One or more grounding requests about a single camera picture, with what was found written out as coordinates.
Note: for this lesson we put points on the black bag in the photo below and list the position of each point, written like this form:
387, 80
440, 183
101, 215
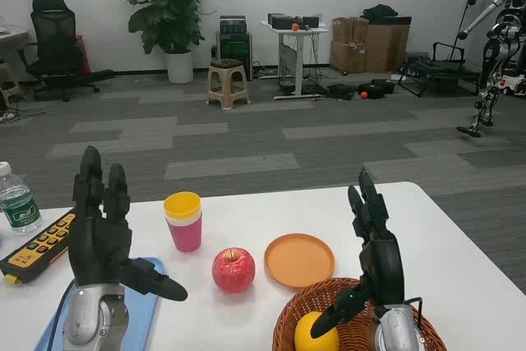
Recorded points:
380, 13

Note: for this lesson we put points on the pink plastic cup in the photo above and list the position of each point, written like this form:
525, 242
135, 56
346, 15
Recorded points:
185, 238

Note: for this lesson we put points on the black stereo unit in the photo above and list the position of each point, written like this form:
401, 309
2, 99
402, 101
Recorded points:
233, 24

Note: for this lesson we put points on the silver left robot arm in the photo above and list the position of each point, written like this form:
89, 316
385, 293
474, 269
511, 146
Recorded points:
84, 318

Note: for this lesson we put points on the red floor sign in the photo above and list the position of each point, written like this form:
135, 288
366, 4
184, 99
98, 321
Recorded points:
84, 55

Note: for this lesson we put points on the beige plastic stool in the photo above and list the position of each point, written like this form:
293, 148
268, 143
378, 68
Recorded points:
228, 79

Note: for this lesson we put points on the yellow black remote controller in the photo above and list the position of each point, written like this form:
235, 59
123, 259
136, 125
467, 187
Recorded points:
29, 256

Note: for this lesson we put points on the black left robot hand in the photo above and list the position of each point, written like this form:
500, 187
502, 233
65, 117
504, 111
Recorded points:
96, 244

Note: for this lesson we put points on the small black floor case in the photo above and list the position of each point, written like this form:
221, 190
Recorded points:
341, 91

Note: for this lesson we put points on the black folding cot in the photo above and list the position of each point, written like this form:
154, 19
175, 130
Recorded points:
435, 71

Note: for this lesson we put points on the silver black humanoid robot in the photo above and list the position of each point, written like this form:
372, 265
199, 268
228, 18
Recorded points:
495, 59

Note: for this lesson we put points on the small black desk device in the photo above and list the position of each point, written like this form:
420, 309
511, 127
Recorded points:
311, 21

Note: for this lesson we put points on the orange plastic plate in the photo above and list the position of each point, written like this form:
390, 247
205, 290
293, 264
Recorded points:
299, 260

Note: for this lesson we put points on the large cardboard box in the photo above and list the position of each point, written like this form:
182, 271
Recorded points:
386, 47

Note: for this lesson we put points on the wide black floor case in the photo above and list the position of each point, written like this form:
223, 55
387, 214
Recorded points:
380, 88

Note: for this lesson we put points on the white standing desk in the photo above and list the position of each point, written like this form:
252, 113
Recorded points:
298, 63

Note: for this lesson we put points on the brown wicker basket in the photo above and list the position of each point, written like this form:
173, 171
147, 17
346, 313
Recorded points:
296, 306

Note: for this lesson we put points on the red apple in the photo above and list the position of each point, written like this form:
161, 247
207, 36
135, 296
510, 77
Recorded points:
233, 271

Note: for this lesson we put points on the white toy car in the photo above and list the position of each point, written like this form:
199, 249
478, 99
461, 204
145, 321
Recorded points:
515, 86

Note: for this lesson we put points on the white plastic cup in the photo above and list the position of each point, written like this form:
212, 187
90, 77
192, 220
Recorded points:
185, 223

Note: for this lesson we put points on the black office chair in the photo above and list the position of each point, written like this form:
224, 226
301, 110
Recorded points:
55, 38

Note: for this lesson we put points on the yellow lemon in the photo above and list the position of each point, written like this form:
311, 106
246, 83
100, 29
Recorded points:
306, 336

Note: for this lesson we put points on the green leafy plant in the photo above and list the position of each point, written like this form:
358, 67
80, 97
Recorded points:
164, 1

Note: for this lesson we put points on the white plant pot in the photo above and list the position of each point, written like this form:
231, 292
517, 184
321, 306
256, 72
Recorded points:
179, 67

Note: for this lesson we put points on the large black desk device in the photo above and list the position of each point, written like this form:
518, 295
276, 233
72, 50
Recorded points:
280, 21

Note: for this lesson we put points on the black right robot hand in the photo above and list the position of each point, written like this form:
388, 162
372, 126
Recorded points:
384, 269

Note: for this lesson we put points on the clear green-label water bottle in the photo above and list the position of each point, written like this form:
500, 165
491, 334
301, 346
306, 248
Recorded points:
18, 203

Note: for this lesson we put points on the black equipment rack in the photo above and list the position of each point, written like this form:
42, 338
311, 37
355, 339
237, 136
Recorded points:
235, 55

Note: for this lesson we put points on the light blue plastic tray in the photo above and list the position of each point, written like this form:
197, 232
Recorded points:
139, 318

